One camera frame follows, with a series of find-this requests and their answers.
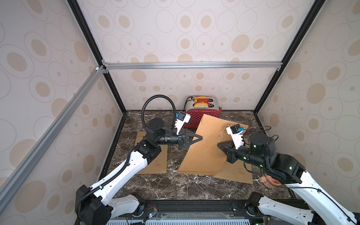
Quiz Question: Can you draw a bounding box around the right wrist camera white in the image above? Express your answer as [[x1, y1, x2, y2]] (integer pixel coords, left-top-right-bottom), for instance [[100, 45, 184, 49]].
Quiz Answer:
[[226, 124, 245, 150]]

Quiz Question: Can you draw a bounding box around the red toaster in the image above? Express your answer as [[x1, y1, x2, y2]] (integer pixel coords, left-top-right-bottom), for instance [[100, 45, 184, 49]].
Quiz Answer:
[[184, 96, 222, 128]]

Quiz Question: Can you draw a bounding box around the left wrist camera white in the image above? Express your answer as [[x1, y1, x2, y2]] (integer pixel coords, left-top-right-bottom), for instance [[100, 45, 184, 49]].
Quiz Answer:
[[174, 112, 191, 135]]

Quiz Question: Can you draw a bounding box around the black corrugated cable hose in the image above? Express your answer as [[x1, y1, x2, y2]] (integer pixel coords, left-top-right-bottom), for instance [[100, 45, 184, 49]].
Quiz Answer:
[[141, 94, 177, 130]]

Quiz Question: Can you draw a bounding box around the yellow toast rear slot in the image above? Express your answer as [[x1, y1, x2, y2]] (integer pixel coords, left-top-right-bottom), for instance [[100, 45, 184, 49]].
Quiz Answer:
[[194, 96, 209, 103]]

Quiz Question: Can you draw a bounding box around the brown file envelope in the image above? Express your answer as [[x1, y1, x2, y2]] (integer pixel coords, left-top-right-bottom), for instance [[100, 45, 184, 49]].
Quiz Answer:
[[137, 145, 168, 174], [177, 115, 236, 176], [213, 150, 253, 184]]

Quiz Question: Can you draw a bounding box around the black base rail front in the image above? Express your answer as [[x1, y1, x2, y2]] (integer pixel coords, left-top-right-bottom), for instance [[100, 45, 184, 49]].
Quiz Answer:
[[74, 199, 318, 225]]

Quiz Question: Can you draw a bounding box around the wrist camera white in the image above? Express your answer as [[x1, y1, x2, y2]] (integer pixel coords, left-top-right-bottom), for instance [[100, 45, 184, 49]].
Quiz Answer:
[[174, 112, 191, 135], [226, 124, 245, 150]]

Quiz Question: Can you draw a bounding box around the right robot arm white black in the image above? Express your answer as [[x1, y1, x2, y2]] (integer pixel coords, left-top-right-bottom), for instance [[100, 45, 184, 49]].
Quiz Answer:
[[217, 133, 360, 225]]

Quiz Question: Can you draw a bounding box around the horizontal aluminium rail back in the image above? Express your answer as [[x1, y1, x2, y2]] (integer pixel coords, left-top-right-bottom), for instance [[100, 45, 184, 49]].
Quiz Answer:
[[104, 61, 283, 70]]

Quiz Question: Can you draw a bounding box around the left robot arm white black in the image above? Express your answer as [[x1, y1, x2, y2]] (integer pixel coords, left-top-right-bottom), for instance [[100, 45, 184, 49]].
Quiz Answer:
[[75, 112, 202, 225]]

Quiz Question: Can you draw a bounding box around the diagonal aluminium rail left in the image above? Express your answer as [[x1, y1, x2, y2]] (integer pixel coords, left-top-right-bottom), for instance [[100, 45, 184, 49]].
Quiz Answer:
[[1, 65, 105, 213]]

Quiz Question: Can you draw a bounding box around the yellow toast front slot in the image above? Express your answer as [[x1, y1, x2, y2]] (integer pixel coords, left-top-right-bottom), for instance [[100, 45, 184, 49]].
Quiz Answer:
[[193, 102, 209, 108]]

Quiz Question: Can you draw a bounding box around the yellow toast slot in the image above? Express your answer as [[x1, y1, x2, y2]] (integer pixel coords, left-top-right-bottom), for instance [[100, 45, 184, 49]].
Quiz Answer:
[[193, 102, 209, 108], [194, 96, 209, 103]]

